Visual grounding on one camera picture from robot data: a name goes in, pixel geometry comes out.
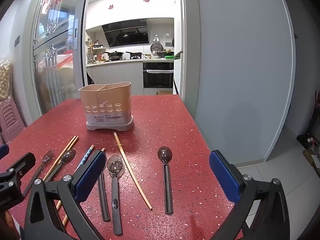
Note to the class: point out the pink plastic stool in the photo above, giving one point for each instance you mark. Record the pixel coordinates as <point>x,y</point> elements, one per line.
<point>10,115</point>

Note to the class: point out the clear bag of beige snacks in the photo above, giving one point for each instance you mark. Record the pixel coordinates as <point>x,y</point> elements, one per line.
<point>5,80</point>

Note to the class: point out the black built-in oven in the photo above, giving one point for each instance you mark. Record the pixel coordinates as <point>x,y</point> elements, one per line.
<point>157,77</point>

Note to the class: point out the black wok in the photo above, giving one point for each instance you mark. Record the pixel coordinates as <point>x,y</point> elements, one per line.
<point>115,54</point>

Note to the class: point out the black range hood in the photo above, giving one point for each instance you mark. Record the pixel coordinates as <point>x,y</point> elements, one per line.
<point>125,35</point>

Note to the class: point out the curved wooden chopstick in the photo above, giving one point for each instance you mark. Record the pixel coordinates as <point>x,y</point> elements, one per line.
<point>118,140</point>

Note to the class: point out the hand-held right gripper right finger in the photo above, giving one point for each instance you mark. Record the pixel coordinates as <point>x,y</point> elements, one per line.
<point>223,177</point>

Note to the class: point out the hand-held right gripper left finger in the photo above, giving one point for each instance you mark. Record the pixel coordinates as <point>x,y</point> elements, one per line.
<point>90,175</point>

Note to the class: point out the dark wall switch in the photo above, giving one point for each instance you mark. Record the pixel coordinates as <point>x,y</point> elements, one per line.
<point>17,41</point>

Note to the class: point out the beige utensil holder grey base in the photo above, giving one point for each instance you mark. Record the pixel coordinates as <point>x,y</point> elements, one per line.
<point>105,97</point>

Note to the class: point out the sliding glass door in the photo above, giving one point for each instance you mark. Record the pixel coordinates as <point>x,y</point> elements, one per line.
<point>55,55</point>

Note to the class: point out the blue patterned wooden chopstick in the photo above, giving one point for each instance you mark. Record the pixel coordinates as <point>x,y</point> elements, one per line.
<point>87,153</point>

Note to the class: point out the row of condiment bottles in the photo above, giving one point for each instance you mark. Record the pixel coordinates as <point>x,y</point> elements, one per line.
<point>93,55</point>

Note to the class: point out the white kitchen cabinets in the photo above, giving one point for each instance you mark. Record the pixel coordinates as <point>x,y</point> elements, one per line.
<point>117,75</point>

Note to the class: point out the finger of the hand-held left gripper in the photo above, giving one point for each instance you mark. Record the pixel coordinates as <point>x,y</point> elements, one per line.
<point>3,151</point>
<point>22,161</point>

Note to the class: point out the brown cardboard box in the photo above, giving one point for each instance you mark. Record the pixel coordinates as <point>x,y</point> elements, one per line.
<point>312,160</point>

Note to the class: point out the black frying pan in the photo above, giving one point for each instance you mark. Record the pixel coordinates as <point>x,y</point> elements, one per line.
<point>136,54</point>

